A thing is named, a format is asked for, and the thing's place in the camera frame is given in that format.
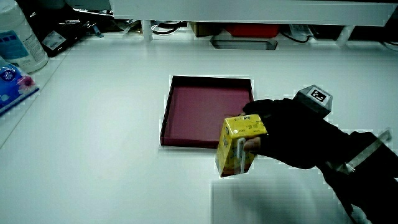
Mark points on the black bag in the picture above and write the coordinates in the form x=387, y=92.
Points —
x=53, y=28

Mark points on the blue tissue packet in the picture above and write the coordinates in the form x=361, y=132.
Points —
x=12, y=85

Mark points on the person's right hand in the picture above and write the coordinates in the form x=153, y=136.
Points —
x=295, y=137

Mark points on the dark red shallow tray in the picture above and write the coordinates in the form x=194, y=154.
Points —
x=205, y=115

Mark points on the grey flat tray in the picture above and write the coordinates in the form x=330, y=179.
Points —
x=244, y=43

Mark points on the white wipes canister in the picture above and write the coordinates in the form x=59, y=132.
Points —
x=18, y=40

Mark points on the brown cardboard box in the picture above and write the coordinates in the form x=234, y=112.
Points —
x=203, y=29

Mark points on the white raised shelf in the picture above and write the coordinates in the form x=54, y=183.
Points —
x=248, y=11

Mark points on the person's right forearm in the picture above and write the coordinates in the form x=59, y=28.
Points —
x=376, y=183

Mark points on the red box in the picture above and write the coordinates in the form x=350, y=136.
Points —
x=252, y=30

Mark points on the yellow ice redtea carton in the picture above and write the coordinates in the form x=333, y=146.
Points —
x=231, y=146

